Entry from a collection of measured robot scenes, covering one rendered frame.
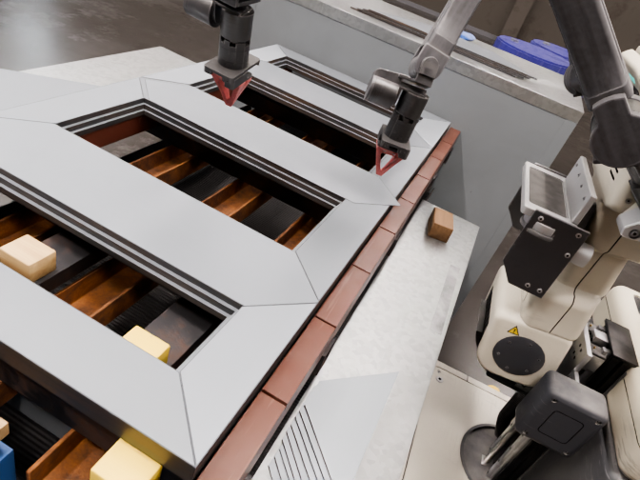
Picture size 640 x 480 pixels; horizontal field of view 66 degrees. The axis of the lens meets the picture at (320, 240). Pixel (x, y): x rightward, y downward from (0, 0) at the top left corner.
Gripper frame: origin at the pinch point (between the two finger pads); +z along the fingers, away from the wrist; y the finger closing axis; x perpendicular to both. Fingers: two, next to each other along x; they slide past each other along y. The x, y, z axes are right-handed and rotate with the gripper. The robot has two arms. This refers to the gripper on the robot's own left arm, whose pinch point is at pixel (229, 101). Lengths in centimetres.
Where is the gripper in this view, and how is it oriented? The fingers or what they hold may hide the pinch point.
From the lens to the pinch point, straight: 107.3
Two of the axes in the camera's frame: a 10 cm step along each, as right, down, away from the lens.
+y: -4.5, 6.1, -6.6
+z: -2.2, 6.4, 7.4
